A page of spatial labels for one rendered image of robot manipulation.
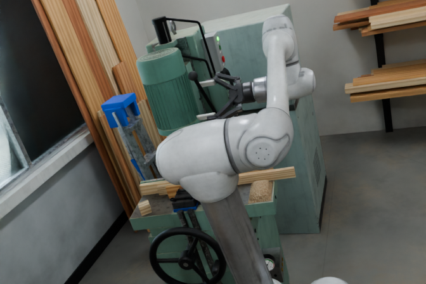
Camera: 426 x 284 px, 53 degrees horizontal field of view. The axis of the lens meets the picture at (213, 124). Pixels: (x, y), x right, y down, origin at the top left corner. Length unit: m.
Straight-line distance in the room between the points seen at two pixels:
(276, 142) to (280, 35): 0.57
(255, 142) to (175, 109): 0.77
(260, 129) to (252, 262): 0.41
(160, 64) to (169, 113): 0.19
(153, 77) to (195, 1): 2.47
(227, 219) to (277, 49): 0.54
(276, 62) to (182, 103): 0.49
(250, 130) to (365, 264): 1.87
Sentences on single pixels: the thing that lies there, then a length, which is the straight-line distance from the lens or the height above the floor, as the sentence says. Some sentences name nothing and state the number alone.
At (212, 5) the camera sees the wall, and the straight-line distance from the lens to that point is 3.96.
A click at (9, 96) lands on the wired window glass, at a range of 2.93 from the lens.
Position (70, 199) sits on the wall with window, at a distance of 3.14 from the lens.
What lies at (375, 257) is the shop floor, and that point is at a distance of 2.71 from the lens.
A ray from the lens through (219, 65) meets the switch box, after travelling 1.89.
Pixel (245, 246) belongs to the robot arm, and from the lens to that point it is 1.12.
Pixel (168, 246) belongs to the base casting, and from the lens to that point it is 1.85.
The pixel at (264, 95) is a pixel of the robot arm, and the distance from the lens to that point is 1.47.
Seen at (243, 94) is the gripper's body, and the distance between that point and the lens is 1.49.
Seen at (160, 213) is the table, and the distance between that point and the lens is 1.77.
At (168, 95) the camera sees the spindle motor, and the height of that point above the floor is 1.36.
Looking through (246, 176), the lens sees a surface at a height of 0.93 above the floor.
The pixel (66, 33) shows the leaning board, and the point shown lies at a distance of 3.10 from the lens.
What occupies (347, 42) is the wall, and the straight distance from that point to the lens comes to 3.82.
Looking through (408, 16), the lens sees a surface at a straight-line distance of 3.30.
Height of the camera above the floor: 1.79
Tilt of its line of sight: 21 degrees down
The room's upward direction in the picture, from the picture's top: 16 degrees counter-clockwise
